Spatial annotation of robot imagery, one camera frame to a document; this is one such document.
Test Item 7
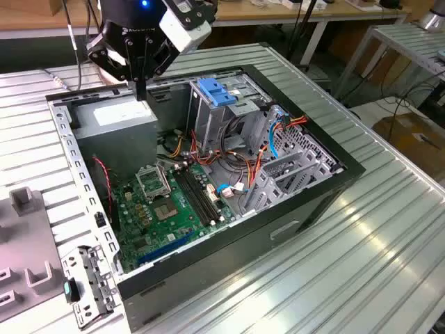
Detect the short blue data wire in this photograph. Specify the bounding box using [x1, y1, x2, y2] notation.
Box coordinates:
[215, 182, 253, 199]

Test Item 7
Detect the orange red disk power wire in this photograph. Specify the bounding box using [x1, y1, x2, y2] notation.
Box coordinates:
[248, 116, 310, 191]

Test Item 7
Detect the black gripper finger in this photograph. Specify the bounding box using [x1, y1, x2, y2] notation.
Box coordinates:
[141, 34, 180, 102]
[86, 34, 143, 102]

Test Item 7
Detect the grey power supply unit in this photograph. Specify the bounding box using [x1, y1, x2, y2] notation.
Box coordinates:
[71, 93, 159, 178]

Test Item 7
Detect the CPU socket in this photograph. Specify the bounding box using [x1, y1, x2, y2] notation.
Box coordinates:
[151, 200, 180, 222]

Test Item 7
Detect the blue expansion slot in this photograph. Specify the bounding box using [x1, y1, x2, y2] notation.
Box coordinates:
[137, 231, 195, 265]

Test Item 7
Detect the small cardboard box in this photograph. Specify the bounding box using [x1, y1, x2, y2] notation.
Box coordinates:
[48, 0, 72, 17]

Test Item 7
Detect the black tripod stand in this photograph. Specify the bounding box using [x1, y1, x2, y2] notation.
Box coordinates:
[286, 0, 319, 67]

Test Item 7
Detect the black open PC case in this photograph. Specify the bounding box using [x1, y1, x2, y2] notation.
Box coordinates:
[44, 64, 366, 333]

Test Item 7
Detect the white box on desk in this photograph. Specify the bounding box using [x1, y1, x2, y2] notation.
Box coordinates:
[280, 0, 326, 11]

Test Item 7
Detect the metal locking lever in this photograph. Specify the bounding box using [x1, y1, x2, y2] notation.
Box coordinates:
[156, 161, 172, 196]

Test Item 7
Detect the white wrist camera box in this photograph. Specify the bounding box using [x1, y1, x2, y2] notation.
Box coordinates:
[159, 0, 213, 54]

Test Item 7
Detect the metal socket cover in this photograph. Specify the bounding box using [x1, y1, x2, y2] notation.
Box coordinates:
[134, 166, 172, 203]

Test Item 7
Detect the black RAM slot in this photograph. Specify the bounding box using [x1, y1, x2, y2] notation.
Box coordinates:
[182, 162, 227, 223]
[172, 166, 217, 226]

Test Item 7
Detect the large cardboard box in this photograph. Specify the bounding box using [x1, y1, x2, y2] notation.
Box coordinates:
[372, 113, 445, 182]

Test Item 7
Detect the metal optical drive cage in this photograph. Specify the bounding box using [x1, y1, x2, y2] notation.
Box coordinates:
[187, 74, 272, 154]

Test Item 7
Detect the blue drive cage latch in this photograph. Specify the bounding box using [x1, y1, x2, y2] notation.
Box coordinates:
[196, 78, 237, 108]

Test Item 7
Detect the long blue data wire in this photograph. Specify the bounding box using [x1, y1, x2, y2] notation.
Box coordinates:
[268, 106, 290, 161]

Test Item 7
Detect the black cable with metal connector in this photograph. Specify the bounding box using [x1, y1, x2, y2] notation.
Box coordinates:
[43, 0, 93, 93]

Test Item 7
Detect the green motherboard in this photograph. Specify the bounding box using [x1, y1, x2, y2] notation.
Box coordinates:
[113, 163, 237, 274]

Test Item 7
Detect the metal disk bay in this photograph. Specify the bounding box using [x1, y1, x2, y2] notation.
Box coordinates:
[239, 104, 345, 216]

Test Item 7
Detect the black teal card latch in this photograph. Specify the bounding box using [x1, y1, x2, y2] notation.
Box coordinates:
[63, 277, 83, 303]

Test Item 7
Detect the wooden desk with white legs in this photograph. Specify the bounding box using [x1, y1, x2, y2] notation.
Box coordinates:
[0, 0, 413, 67]

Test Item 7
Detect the red orange wire bundle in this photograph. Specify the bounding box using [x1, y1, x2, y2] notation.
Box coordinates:
[189, 128, 251, 171]

